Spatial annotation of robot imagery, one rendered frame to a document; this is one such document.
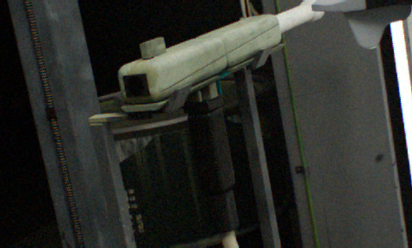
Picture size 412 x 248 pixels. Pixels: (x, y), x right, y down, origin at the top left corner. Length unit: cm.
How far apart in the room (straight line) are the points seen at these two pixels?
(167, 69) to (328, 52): 58
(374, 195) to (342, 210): 6
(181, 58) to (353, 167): 61
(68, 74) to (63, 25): 6
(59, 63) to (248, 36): 22
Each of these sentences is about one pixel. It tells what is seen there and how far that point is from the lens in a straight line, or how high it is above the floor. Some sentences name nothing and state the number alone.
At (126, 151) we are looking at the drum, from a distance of 193.
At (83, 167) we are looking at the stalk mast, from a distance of 103.
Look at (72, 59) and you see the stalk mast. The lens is 102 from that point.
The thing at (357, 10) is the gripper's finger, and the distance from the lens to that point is 84.
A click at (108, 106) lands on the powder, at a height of 87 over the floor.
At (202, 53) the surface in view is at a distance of 91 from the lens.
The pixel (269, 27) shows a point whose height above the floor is 113.
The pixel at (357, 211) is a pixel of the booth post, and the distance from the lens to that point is 145.
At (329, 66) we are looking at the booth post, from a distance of 139.
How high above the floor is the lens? 125
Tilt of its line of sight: 12 degrees down
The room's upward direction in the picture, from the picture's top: 11 degrees counter-clockwise
